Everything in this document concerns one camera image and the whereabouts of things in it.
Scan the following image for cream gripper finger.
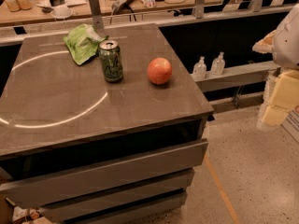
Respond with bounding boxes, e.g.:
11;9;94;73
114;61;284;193
252;31;276;54
257;70;299;131

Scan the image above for green soda can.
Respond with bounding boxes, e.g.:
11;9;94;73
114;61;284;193
98;40;123;82

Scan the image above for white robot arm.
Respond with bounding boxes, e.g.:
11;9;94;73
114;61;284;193
252;4;299;130

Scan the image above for cardboard box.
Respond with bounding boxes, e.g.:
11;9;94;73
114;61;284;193
282;105;299;143

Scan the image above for clear sanitizer bottle right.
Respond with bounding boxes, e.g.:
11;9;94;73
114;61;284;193
211;52;225;75

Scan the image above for clear sanitizer bottle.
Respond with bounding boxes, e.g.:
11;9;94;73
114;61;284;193
192;56;206;79
211;52;225;75

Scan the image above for clear sanitizer bottle left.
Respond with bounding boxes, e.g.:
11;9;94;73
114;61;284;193
192;56;206;79

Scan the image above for red apple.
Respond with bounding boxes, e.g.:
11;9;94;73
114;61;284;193
147;58;172;85

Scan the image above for grey power strip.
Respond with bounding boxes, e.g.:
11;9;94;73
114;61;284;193
111;0;133;12

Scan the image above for green chip bag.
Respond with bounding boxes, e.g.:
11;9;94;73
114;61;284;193
64;24;107;65

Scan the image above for grey drawer cabinet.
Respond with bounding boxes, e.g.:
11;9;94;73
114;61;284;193
0;24;212;224

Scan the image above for orange liquid jar left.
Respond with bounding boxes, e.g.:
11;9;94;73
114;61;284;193
4;0;20;12

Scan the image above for grey metal post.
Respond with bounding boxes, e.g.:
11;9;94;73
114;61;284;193
89;0;104;29

